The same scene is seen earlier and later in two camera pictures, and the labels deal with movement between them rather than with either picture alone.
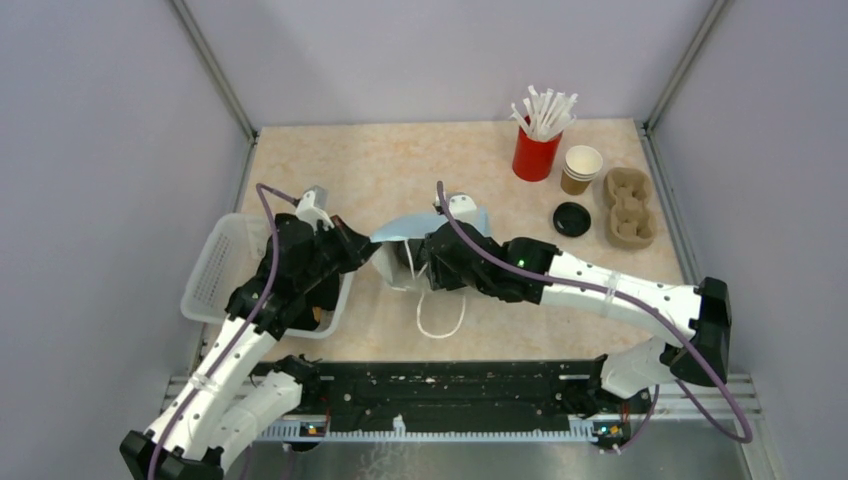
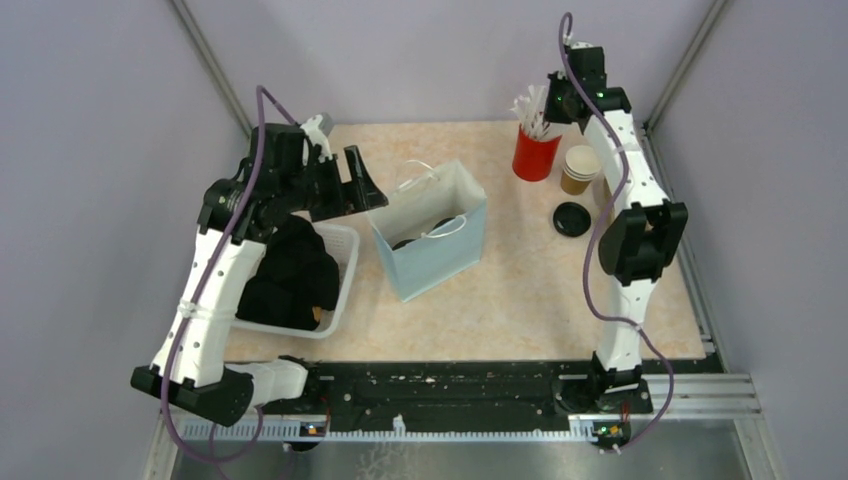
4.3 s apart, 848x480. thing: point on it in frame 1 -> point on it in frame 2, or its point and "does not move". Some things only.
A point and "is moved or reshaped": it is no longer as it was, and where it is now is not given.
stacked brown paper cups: [581, 166] does not move
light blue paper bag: [398, 248] is moved or reshaped
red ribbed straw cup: [532, 158] does not move
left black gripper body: [337, 255] -> [328, 196]
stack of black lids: [571, 219] does not move
